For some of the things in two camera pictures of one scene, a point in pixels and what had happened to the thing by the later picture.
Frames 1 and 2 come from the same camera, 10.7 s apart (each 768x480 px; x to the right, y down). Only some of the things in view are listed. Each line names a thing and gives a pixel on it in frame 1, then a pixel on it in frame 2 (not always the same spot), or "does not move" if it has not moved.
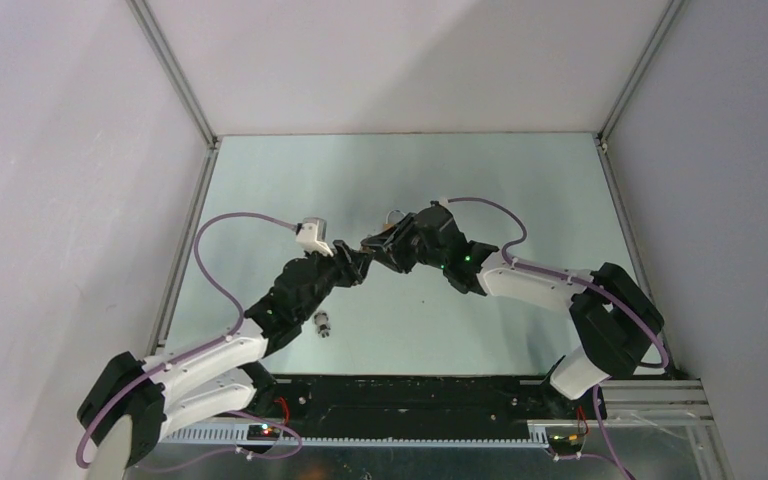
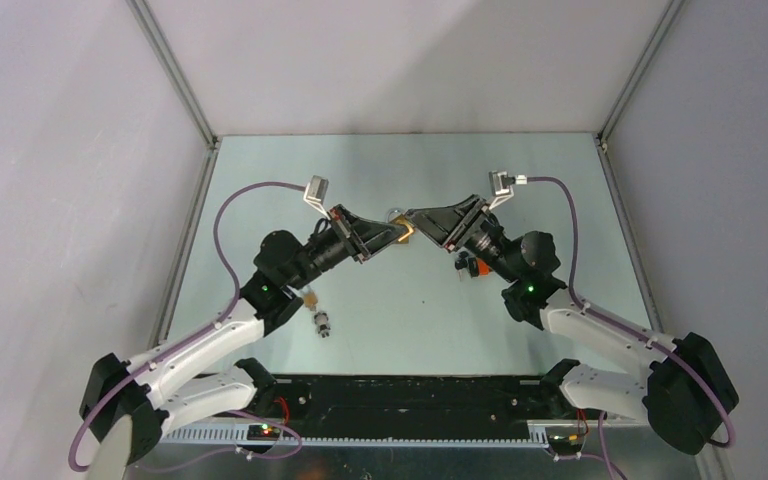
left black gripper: x=355 y=263 -> x=366 y=237
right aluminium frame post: x=646 y=59 does not move
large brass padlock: x=390 y=225 does not move
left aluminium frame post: x=185 y=89 does not move
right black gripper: x=389 y=246 -> x=445 y=225
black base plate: x=418 y=406 does not move
